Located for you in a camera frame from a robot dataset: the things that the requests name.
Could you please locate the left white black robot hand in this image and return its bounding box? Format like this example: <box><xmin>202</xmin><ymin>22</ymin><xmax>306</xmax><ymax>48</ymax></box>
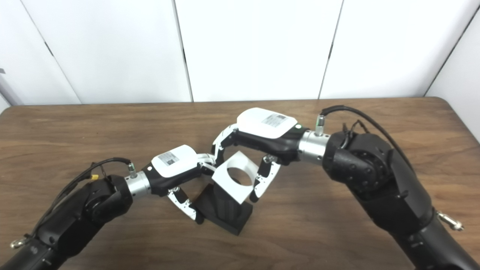
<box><xmin>142</xmin><ymin>144</ymin><xmax>218</xmax><ymax>225</ymax></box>

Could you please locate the black peg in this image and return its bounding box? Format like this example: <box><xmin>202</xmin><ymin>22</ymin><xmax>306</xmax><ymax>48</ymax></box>
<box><xmin>191</xmin><ymin>184</ymin><xmax>253</xmax><ymax>236</ymax></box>

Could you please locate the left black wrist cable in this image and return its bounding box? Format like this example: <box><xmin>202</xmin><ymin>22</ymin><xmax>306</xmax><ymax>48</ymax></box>
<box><xmin>28</xmin><ymin>157</ymin><xmax>137</xmax><ymax>240</ymax></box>

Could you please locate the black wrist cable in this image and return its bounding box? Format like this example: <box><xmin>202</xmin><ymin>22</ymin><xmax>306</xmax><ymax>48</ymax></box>
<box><xmin>28</xmin><ymin>157</ymin><xmax>137</xmax><ymax>240</ymax></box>
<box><xmin>315</xmin><ymin>105</ymin><xmax>417</xmax><ymax>173</ymax></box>

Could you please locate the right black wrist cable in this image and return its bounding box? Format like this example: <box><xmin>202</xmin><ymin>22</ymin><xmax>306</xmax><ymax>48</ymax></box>
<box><xmin>315</xmin><ymin>105</ymin><xmax>417</xmax><ymax>173</ymax></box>

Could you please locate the white square piece with hole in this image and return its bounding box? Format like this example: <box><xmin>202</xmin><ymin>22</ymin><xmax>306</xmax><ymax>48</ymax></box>
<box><xmin>212</xmin><ymin>151</ymin><xmax>260</xmax><ymax>205</ymax></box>

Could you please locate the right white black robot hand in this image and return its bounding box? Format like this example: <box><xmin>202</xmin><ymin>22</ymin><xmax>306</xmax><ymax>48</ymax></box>
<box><xmin>211</xmin><ymin>108</ymin><xmax>310</xmax><ymax>203</ymax></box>

